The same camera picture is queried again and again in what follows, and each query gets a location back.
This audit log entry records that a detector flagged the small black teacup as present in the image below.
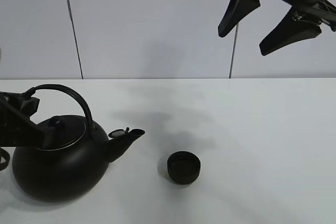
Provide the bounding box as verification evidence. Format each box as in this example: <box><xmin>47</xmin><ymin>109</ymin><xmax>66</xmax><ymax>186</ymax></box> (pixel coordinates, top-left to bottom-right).
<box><xmin>167</xmin><ymin>151</ymin><xmax>201</xmax><ymax>185</ymax></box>

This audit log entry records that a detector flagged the black teapot with handle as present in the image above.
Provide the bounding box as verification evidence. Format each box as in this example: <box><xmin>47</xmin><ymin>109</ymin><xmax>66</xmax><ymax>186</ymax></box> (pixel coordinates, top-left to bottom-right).
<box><xmin>12</xmin><ymin>84</ymin><xmax>145</xmax><ymax>202</ymax></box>

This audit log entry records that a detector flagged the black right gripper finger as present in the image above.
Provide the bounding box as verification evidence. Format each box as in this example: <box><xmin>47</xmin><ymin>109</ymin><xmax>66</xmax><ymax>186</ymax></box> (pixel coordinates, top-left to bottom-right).
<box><xmin>217</xmin><ymin>0</ymin><xmax>260</xmax><ymax>37</ymax></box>
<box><xmin>259</xmin><ymin>7</ymin><xmax>322</xmax><ymax>56</ymax></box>

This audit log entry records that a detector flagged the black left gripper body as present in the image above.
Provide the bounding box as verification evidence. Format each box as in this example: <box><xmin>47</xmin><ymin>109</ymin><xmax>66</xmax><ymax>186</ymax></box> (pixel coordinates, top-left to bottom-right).
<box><xmin>1</xmin><ymin>92</ymin><xmax>51</xmax><ymax>148</ymax></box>

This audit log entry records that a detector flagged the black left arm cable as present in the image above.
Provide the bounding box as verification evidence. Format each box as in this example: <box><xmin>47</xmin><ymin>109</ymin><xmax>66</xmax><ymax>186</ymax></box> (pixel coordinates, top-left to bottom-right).
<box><xmin>0</xmin><ymin>146</ymin><xmax>12</xmax><ymax>173</ymax></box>

